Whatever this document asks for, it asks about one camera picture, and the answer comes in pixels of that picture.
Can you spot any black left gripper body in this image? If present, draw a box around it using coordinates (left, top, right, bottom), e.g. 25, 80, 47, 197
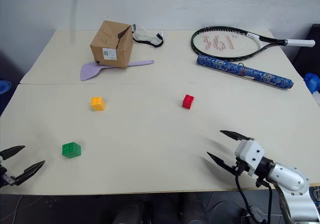
0, 158, 16, 189

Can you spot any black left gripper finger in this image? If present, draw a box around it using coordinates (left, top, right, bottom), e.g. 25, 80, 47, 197
0, 145, 26, 161
13, 159, 47, 186

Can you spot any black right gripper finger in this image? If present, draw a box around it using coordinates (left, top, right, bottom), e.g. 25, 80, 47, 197
219, 129, 255, 142
206, 151, 238, 177

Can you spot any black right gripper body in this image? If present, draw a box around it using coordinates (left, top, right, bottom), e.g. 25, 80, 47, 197
232, 156, 252, 178

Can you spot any green toy brick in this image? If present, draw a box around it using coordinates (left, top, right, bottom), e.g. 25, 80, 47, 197
61, 141, 82, 159

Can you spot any red toy brick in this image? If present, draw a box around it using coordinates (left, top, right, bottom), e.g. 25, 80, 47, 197
181, 94, 196, 110

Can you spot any blue patterned scroll tube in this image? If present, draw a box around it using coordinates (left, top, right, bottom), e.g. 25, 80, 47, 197
195, 54, 295, 92

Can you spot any blue round object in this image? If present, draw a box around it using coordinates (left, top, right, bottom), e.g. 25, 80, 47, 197
0, 80, 12, 95

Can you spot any black tennis racket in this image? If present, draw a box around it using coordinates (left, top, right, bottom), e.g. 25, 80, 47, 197
190, 26, 316, 62

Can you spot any blue plastic bag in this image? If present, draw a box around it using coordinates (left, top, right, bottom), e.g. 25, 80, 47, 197
303, 72, 320, 95

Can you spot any yellow toy brick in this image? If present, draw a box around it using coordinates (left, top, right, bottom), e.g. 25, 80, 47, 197
89, 96, 106, 112

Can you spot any purple plastic spatula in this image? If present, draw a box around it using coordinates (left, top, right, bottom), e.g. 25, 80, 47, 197
79, 59, 155, 82

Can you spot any brown cardboard box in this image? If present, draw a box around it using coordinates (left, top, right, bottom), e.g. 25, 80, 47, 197
89, 20, 134, 70

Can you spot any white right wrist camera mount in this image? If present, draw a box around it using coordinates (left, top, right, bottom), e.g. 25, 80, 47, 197
234, 139, 266, 178

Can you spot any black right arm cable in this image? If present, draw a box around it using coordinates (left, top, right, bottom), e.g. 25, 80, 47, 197
234, 173, 275, 224

